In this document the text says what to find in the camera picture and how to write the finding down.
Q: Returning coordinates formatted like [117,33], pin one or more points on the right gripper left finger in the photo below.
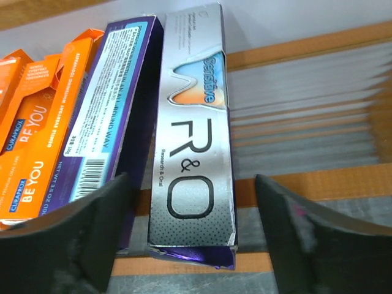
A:
[69,250]

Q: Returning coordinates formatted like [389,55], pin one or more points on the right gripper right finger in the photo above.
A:
[315,249]

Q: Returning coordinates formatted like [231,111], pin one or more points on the purple white R.O toothpaste box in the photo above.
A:
[192,215]

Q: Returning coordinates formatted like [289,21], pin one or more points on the orange Curaprox toothpaste box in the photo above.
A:
[11,70]

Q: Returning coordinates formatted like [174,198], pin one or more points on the wooden two-tier shelf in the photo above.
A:
[315,115]

